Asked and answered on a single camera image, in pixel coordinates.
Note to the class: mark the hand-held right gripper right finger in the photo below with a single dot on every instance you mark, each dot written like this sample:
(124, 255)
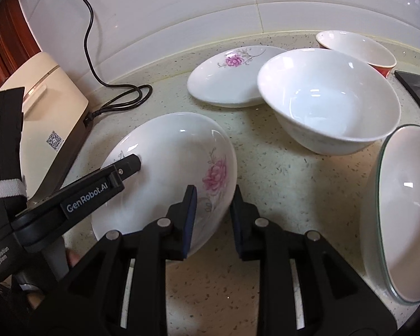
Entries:
(236, 227)

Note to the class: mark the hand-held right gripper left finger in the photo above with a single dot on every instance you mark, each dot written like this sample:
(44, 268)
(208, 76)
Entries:
(190, 218)

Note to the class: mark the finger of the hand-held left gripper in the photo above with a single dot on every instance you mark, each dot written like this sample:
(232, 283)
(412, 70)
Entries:
(130, 166)

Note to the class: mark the white plate large pink flower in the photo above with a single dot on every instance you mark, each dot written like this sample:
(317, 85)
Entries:
(168, 147)

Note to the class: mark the large white bowl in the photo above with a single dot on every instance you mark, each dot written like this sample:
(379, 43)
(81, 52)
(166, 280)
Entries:
(318, 91)

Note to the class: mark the person's left hand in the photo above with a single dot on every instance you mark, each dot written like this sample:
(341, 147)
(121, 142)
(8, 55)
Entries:
(72, 257)

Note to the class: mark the cream rice cooker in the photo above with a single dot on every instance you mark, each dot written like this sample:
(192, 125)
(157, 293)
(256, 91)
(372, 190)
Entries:
(49, 119)

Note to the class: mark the white plate small pink flower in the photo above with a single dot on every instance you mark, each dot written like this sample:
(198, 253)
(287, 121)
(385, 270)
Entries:
(224, 84)

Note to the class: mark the white plate with green rim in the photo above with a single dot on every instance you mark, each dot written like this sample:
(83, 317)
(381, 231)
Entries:
(406, 217)

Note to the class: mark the small red and white bowl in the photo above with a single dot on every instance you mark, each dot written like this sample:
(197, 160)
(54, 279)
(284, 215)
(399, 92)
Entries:
(353, 47)

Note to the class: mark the black flat appliance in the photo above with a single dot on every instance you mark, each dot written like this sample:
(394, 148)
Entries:
(418, 87)

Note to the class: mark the red wooden door frame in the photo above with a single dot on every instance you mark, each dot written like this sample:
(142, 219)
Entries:
(7, 42)

